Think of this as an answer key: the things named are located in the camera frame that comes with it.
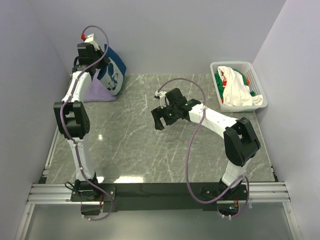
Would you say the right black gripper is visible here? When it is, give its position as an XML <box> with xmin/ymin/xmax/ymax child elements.
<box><xmin>151</xmin><ymin>102</ymin><xmax>179</xmax><ymax>131</ymax></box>

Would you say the blue t shirt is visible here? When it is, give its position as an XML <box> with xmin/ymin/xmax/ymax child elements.
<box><xmin>97</xmin><ymin>47</ymin><xmax>127</xmax><ymax>96</ymax></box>

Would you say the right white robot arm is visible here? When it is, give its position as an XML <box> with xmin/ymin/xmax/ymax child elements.
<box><xmin>151</xmin><ymin>88</ymin><xmax>261</xmax><ymax>200</ymax></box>

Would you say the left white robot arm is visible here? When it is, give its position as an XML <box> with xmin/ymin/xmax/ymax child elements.
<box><xmin>53</xmin><ymin>42</ymin><xmax>110</xmax><ymax>201</ymax></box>

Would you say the folded purple t shirt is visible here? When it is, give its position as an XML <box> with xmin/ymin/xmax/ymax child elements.
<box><xmin>83</xmin><ymin>78</ymin><xmax>116</xmax><ymax>103</ymax></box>

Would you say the green t shirt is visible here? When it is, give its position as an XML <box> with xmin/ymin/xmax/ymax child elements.
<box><xmin>214</xmin><ymin>69</ymin><xmax>251</xmax><ymax>102</ymax></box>

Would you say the white t shirt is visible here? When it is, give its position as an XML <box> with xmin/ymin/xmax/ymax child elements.
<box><xmin>217</xmin><ymin>66</ymin><xmax>263</xmax><ymax>107</ymax></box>

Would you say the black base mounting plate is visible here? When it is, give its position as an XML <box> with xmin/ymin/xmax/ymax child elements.
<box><xmin>69</xmin><ymin>182</ymin><xmax>250</xmax><ymax>215</ymax></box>

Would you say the white plastic laundry basket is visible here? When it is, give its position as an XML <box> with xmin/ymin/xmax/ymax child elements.
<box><xmin>210</xmin><ymin>61</ymin><xmax>268</xmax><ymax>113</ymax></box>

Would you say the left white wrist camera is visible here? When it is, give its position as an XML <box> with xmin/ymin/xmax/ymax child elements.
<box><xmin>81</xmin><ymin>33</ymin><xmax>100</xmax><ymax>51</ymax></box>

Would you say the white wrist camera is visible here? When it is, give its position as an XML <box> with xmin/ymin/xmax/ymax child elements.
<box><xmin>154</xmin><ymin>91</ymin><xmax>168</xmax><ymax>109</ymax></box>
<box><xmin>81</xmin><ymin>33</ymin><xmax>100</xmax><ymax>51</ymax></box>

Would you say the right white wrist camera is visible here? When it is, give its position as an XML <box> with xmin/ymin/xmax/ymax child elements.
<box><xmin>154</xmin><ymin>91</ymin><xmax>168</xmax><ymax>109</ymax></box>

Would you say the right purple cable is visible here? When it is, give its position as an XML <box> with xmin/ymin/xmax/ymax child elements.
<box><xmin>155</xmin><ymin>78</ymin><xmax>250</xmax><ymax>219</ymax></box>

